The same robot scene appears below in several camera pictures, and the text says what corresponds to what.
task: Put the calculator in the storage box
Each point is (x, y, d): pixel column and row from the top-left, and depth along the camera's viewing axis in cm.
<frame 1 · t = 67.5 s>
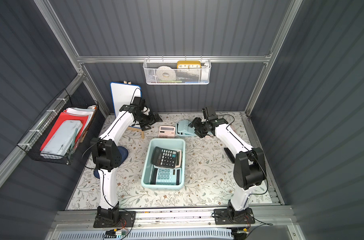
left hand: (159, 123, 94), fingers open
right hand: (193, 126, 88), fingers open
mint green storage box: (170, 143, 92), point 11 cm above the table
black calculator under pile: (164, 158, 90), point 7 cm above the table
teal calculator by box: (169, 176, 85), point 5 cm above the table
black calculator: (153, 175, 86), point 4 cm above the table
pink calculator: (166, 132, 109), point 2 cm above the table
mint green calculator upside down: (183, 128, 107), point 5 cm above the table
blue framed whiteboard: (123, 94, 94), point 29 cm above the table
wooden easel stand: (142, 135, 107), point 2 cm above the table

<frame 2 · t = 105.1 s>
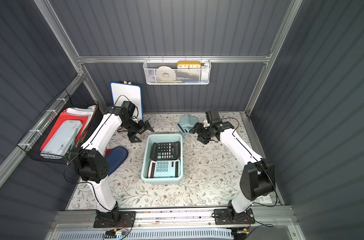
left hand: (149, 135, 85), fingers open
right hand: (195, 132, 84), fingers open
teal calculator by box: (168, 168, 84), point 9 cm above the table
pink calculator: (151, 170, 84), point 8 cm above the table
black calculator at right: (166, 150, 91), point 9 cm above the table
mint green calculator: (187, 122, 110), point 5 cm above the table
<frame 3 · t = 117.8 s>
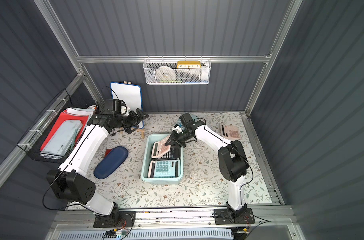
left hand: (145, 120, 79), fingers open
right hand: (169, 143, 83), fingers open
pink calculator at back: (159, 148, 89), point 11 cm above the table
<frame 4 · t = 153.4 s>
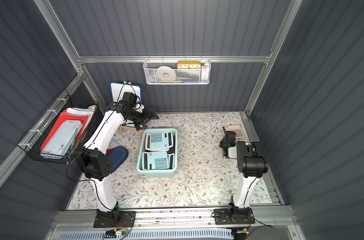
left hand: (155, 121, 85), fingers open
right hand: (228, 133, 102), fingers open
mint green storage box: (163, 173, 84), point 7 cm above the table
